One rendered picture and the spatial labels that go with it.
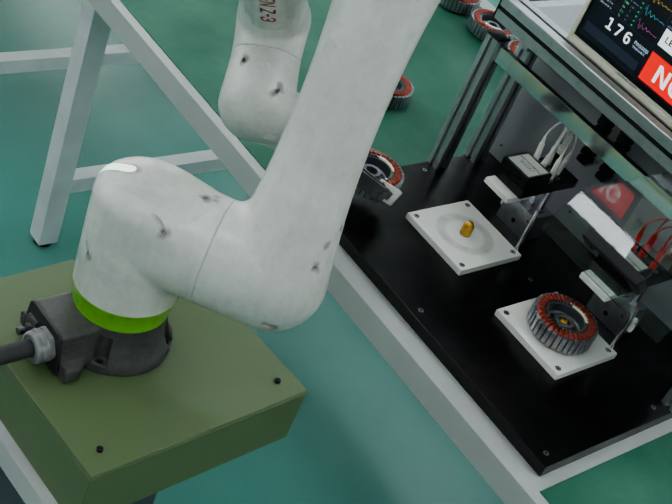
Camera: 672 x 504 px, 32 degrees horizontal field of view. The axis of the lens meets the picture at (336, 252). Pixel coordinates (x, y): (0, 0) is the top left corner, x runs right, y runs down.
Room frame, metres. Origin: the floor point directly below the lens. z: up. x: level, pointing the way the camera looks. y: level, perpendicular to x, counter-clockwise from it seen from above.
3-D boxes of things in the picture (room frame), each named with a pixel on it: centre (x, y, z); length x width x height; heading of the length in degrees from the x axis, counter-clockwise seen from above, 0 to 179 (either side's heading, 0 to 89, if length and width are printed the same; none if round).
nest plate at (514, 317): (1.54, -0.38, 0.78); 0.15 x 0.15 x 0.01; 51
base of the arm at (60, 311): (1.03, 0.25, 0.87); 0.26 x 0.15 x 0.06; 143
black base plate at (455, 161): (1.63, -0.29, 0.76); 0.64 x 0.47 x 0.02; 51
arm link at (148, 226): (1.08, 0.21, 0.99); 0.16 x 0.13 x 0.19; 89
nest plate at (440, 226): (1.69, -0.19, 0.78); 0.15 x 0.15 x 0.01; 51
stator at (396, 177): (1.68, 0.00, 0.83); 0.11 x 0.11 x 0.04
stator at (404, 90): (2.08, 0.04, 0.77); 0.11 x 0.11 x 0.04
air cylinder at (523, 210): (1.81, -0.28, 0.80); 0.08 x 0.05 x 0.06; 51
